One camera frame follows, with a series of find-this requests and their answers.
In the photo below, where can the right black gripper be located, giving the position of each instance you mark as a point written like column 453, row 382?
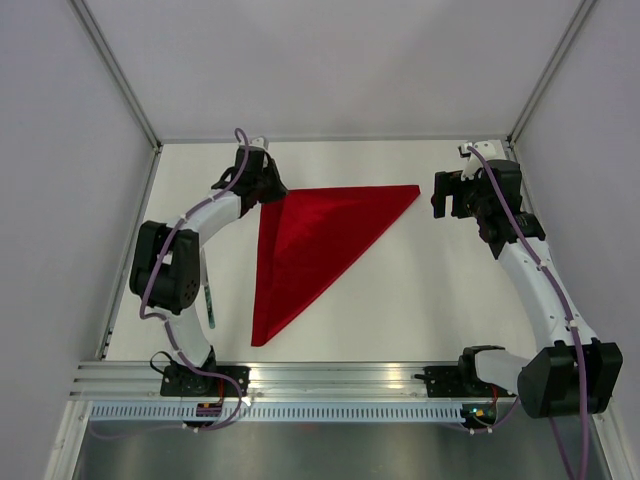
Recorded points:
column 448, row 184

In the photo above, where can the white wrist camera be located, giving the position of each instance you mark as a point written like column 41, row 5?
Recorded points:
column 259, row 142
column 487, row 148

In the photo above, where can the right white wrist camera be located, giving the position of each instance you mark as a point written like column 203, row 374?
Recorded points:
column 487, row 148

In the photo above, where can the aluminium frame post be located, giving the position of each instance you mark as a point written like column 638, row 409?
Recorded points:
column 100, row 43
column 571, row 33

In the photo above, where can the right aluminium frame post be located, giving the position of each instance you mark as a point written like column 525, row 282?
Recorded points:
column 571, row 33

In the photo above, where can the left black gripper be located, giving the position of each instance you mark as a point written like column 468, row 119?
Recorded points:
column 279, row 191

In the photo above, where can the aluminium front rail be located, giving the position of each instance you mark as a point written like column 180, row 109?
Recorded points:
column 269, row 381

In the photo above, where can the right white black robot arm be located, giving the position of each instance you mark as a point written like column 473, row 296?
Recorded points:
column 573, row 371

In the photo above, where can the red cloth napkin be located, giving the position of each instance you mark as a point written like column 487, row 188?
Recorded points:
column 307, row 240

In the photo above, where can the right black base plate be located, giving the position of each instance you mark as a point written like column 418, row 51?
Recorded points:
column 448, row 381

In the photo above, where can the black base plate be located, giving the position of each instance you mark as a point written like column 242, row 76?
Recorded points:
column 179, row 381
column 448, row 381

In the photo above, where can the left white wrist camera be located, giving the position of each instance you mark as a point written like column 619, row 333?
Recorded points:
column 259, row 142

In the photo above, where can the left aluminium frame post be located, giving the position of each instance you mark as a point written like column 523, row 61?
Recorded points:
column 100, row 43

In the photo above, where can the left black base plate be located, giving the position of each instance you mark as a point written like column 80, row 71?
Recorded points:
column 179, row 381

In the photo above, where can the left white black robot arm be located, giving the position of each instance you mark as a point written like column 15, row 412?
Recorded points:
column 167, row 271

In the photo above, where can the slotted white cable duct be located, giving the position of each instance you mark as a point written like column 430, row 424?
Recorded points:
column 446, row 412

